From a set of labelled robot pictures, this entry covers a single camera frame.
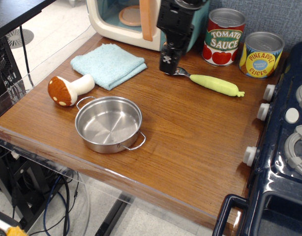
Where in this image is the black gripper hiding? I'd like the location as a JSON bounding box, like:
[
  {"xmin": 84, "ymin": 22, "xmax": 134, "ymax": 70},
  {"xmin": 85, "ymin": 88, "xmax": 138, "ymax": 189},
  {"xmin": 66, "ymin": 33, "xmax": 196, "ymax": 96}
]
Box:
[{"xmin": 157, "ymin": 0, "xmax": 194, "ymax": 75}]

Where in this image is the light blue towel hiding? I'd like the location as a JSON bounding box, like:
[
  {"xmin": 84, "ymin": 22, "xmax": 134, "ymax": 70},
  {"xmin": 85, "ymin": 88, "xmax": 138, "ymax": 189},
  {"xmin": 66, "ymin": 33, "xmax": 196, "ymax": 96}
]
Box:
[{"xmin": 70, "ymin": 44, "xmax": 147, "ymax": 90}]

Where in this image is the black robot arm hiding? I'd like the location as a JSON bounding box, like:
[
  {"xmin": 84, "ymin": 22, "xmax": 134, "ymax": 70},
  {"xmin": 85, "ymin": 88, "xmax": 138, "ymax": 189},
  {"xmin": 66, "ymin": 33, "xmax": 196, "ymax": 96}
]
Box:
[{"xmin": 156, "ymin": 0, "xmax": 206, "ymax": 75}]

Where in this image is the toy microwave teal and cream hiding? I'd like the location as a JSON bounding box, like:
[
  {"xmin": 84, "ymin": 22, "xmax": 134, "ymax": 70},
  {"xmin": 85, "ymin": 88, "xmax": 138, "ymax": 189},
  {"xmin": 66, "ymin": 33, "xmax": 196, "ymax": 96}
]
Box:
[{"xmin": 86, "ymin": 0, "xmax": 210, "ymax": 52}]

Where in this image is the tomato sauce can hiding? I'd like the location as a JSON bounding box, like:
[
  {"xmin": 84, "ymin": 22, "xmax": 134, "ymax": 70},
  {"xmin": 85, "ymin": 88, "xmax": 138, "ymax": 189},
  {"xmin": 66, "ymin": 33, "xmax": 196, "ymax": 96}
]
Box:
[{"xmin": 202, "ymin": 8, "xmax": 246, "ymax": 66}]

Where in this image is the stainless steel pot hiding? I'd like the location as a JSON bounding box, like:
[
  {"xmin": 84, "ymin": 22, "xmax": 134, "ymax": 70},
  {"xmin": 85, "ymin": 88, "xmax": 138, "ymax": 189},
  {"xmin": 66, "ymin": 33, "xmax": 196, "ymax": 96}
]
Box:
[{"xmin": 75, "ymin": 96, "xmax": 146, "ymax": 154}]

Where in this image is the pineapple slices can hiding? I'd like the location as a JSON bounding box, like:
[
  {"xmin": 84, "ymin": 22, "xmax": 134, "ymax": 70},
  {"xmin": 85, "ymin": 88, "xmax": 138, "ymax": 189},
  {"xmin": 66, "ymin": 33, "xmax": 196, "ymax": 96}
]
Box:
[{"xmin": 239, "ymin": 31, "xmax": 285, "ymax": 79}]

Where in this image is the brown plush mushroom toy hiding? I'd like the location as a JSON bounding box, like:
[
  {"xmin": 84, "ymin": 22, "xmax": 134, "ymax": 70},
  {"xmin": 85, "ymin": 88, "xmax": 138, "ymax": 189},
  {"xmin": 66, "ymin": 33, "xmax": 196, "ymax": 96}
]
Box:
[{"xmin": 48, "ymin": 74, "xmax": 95, "ymax": 107}]

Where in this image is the black desk at left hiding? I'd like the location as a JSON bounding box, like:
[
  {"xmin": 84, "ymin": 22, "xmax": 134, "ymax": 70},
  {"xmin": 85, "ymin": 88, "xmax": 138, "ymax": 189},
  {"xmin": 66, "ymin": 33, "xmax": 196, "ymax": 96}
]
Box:
[{"xmin": 0, "ymin": 0, "xmax": 57, "ymax": 42}]

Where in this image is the black table leg base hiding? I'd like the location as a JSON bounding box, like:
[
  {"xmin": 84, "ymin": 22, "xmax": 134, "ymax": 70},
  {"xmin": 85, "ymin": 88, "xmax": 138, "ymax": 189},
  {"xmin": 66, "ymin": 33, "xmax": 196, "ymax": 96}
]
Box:
[{"xmin": 95, "ymin": 193, "xmax": 132, "ymax": 236}]

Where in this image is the dark blue toy stove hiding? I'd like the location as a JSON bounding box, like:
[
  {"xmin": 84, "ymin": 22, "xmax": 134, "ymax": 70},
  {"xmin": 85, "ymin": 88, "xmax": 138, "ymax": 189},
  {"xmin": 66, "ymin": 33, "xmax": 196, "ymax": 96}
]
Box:
[{"xmin": 213, "ymin": 42, "xmax": 302, "ymax": 236}]

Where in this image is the spoon with yellow-green handle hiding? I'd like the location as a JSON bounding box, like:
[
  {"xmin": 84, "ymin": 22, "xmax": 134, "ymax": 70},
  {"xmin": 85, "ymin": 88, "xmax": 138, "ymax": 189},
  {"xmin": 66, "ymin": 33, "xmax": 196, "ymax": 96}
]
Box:
[{"xmin": 173, "ymin": 67, "xmax": 245, "ymax": 97}]

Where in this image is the blue cable under table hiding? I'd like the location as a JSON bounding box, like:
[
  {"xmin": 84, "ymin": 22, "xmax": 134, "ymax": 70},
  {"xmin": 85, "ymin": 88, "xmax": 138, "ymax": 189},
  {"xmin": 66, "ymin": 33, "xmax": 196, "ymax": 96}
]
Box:
[{"xmin": 43, "ymin": 172, "xmax": 70, "ymax": 236}]

